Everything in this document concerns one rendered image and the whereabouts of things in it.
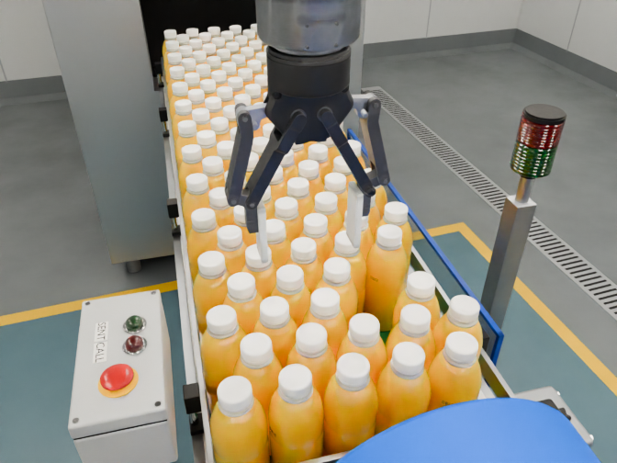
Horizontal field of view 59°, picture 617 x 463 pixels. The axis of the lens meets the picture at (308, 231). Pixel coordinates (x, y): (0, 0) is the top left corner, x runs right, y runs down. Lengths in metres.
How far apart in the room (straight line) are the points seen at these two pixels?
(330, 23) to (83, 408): 0.46
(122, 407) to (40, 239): 2.39
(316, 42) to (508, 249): 0.65
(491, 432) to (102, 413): 0.40
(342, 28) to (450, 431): 0.32
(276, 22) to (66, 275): 2.33
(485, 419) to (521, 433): 0.03
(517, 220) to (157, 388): 0.64
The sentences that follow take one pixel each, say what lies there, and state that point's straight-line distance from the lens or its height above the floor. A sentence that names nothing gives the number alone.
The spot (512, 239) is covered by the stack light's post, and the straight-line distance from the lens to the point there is 1.01.
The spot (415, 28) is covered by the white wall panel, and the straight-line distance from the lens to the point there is 5.25.
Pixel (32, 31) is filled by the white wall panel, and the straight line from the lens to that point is 4.61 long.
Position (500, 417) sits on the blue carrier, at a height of 1.23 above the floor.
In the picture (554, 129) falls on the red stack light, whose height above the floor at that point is 1.24.
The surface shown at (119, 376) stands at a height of 1.11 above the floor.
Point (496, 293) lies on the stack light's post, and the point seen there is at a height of 0.91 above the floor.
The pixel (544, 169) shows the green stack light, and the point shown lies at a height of 1.17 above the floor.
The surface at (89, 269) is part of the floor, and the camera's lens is 2.70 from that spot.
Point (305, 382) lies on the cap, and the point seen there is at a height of 1.09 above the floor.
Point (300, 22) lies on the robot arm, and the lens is 0.46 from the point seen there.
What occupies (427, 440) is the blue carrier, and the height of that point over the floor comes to 1.23.
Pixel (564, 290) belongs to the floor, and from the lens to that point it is 2.65.
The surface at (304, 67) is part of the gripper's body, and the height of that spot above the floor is 1.44.
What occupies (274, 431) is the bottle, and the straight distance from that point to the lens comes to 0.70.
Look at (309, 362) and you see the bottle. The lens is 0.71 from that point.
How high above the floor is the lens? 1.59
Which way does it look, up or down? 35 degrees down
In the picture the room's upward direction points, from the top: straight up
